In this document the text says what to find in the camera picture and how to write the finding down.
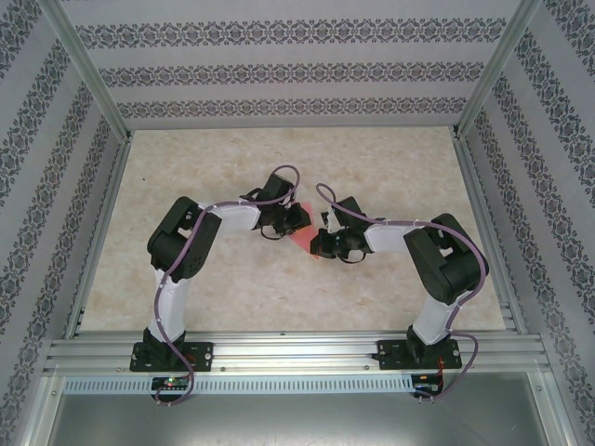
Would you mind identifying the controller board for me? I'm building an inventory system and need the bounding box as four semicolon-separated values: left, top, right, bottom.
413;374;445;396
152;376;190;390

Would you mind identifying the pink square paper sheet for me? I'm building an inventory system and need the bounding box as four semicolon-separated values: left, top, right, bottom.
290;202;322;259

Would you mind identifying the aluminium mounting rail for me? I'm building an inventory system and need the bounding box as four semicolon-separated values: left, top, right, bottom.
46;330;549;373

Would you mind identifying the left controller board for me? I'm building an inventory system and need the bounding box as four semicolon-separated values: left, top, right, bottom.
152;376;190;390

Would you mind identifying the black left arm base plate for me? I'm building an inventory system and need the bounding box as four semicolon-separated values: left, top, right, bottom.
129;341;215;373

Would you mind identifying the slotted grey cable duct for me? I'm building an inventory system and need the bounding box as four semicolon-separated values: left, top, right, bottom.
62;374;416;394

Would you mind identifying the right controller board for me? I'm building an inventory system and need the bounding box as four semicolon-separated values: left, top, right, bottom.
413;374;445;396

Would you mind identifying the aluminium frame post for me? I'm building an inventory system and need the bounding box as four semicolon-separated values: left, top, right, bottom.
454;0;557;140
39;0;131;140

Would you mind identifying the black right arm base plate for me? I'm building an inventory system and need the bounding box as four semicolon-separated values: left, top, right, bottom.
377;338;464;372

